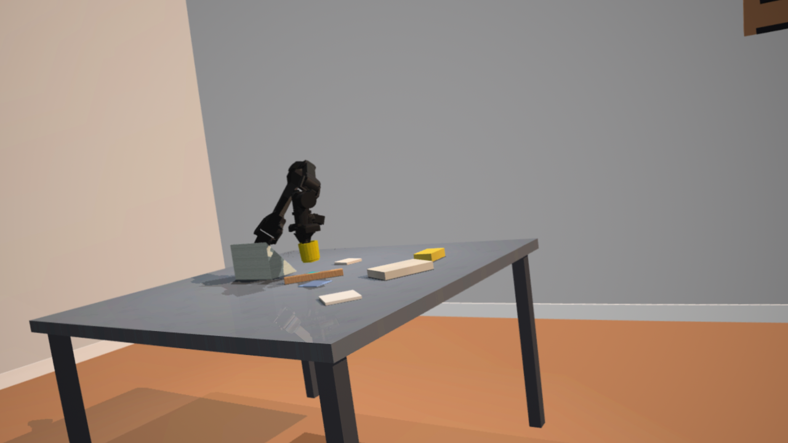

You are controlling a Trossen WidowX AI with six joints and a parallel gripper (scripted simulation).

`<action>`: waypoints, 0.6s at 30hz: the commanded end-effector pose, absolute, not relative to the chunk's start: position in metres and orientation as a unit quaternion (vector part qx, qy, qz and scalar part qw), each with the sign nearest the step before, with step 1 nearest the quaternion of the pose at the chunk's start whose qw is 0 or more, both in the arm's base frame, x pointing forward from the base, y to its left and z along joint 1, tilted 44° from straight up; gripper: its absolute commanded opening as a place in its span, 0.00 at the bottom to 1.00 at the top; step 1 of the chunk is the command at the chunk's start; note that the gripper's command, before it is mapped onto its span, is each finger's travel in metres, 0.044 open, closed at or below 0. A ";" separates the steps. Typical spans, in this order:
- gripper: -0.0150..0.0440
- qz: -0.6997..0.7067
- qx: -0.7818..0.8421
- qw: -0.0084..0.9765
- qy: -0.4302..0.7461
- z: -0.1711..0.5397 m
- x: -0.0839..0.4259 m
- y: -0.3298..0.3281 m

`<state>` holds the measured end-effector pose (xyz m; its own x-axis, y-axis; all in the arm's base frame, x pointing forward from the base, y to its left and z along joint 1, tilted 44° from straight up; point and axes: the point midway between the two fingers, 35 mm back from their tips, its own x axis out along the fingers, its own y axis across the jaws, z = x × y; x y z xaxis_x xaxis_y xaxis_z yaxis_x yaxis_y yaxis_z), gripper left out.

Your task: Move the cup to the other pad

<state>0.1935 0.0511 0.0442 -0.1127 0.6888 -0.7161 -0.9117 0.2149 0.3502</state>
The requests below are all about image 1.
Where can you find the yellow flat rectangular block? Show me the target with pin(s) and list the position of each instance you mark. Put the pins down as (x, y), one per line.
(430, 254)

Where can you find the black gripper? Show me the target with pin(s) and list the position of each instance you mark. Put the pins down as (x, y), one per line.
(303, 230)

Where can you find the wooden plank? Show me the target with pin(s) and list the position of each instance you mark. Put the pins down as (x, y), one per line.
(313, 276)

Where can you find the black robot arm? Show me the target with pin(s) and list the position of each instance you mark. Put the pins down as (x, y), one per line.
(301, 175)

